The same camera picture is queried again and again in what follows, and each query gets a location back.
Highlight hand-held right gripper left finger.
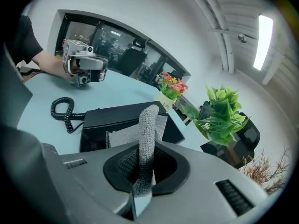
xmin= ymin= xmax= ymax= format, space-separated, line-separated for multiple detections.
xmin=43 ymin=141 xmax=141 ymax=224

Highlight black desk telephone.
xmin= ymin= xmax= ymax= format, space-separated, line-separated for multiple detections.
xmin=79 ymin=112 xmax=185 ymax=153

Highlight white ceiling pipe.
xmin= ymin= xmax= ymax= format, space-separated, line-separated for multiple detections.
xmin=193 ymin=0 xmax=235 ymax=74
xmin=181 ymin=0 xmax=229 ymax=71

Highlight dark glass partition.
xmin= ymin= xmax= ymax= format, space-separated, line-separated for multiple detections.
xmin=55 ymin=9 xmax=192 ymax=84

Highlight person's left forearm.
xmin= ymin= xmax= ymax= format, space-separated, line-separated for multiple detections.
xmin=31 ymin=49 xmax=73 ymax=82

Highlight brown dried plant in pot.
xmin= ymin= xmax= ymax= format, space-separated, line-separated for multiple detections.
xmin=240 ymin=147 xmax=292 ymax=196

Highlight person's black shirt sleeve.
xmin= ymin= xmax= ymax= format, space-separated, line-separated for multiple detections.
xmin=6 ymin=14 xmax=44 ymax=65

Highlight pink flowers in cream pot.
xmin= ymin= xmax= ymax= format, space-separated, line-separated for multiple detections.
xmin=153 ymin=71 xmax=189 ymax=113

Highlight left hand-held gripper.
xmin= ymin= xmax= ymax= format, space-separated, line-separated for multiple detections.
xmin=62 ymin=38 xmax=108 ymax=88

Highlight black coiled phone cord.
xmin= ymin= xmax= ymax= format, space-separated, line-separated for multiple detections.
xmin=50 ymin=97 xmax=85 ymax=134

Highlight grey cloth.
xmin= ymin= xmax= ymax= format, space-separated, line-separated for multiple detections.
xmin=108 ymin=105 xmax=169 ymax=219

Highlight green plant in white pot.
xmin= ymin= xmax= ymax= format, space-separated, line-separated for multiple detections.
xmin=179 ymin=84 xmax=252 ymax=147

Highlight rectangular ceiling light panel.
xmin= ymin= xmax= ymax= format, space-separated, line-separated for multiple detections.
xmin=253 ymin=14 xmax=274 ymax=71

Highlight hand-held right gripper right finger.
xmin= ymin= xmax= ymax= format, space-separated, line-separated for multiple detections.
xmin=137 ymin=140 xmax=269 ymax=224

